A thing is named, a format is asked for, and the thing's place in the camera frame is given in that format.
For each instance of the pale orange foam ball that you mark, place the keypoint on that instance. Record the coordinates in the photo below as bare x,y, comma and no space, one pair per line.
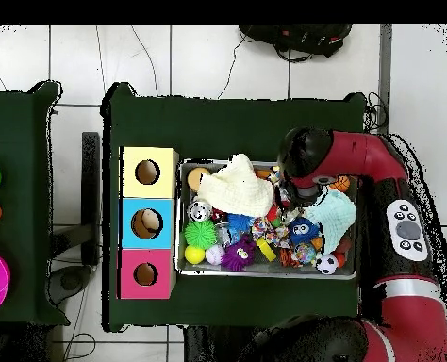
195,179

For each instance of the dark green tablecloth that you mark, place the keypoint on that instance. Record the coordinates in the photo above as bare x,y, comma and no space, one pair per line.
140,120
19,151

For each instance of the green spiky ball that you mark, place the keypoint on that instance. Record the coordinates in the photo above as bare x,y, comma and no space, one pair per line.
200,234

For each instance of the white baseball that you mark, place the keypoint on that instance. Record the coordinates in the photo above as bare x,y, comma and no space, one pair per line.
215,255

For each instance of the yellow ball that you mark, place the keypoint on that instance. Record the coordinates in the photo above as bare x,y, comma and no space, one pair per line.
194,255

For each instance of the cream yellow cloth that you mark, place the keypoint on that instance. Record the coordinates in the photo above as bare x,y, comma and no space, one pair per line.
238,192

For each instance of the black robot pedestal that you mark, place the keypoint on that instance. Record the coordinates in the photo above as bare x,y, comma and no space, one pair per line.
208,347

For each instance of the small soccer ball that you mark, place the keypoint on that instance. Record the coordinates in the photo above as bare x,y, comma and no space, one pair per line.
327,264

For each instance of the blue spiky toy with eyes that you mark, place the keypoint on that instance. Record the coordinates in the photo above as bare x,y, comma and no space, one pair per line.
302,230

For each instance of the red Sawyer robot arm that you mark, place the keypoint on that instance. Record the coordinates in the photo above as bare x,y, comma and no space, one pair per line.
363,154

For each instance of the black backpack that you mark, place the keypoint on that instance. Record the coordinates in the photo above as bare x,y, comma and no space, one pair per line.
302,37

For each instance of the black stand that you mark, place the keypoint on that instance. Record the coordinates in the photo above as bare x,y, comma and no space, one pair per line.
90,188

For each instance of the shallow mesh bin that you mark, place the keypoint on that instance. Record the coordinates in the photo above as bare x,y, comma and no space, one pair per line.
268,273

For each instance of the crushed silver can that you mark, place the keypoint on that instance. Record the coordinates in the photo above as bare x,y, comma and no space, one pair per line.
200,211

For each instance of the wooden box with three holes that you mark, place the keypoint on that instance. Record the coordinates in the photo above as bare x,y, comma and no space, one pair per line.
163,256

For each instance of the silver drink can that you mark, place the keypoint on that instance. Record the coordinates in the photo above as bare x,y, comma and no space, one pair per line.
289,217

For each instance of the purple spiky toy with eyes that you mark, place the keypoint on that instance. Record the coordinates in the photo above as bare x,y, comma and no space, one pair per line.
235,260

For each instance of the mint green cloth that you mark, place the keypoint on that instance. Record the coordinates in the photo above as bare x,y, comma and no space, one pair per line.
333,218

